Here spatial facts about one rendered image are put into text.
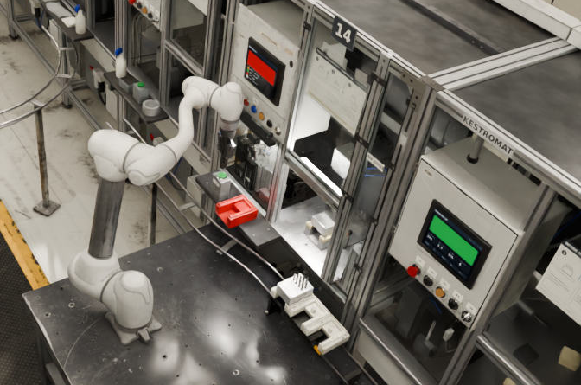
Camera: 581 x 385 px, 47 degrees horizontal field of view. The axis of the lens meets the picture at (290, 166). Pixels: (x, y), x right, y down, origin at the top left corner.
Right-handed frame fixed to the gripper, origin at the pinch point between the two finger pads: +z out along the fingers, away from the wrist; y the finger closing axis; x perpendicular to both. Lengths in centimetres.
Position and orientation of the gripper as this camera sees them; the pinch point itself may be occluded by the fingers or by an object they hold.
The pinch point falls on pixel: (224, 161)
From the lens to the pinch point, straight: 314.0
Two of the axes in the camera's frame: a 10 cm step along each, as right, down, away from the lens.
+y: -5.9, -5.7, 5.7
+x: -7.9, 2.7, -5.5
